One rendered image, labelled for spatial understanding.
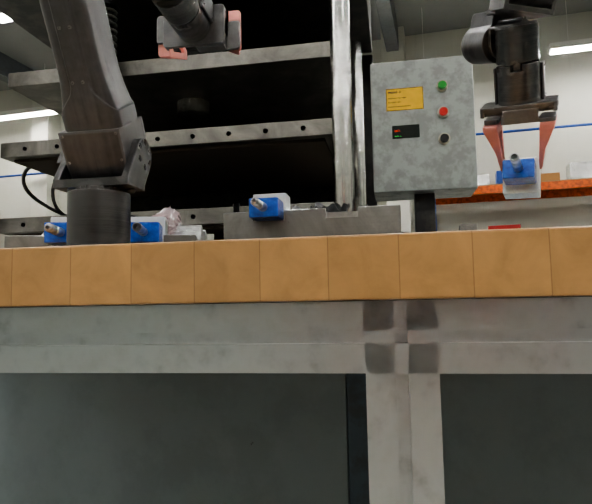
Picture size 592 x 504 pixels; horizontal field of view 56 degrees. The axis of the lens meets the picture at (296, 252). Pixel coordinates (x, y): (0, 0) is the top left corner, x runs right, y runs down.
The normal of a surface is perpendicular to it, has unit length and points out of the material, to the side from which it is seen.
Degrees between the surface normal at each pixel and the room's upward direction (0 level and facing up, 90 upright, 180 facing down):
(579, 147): 90
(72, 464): 90
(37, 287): 90
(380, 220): 90
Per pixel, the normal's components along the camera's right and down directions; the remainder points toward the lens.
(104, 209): 0.52, -0.08
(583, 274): -0.16, -0.08
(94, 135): -0.13, 0.43
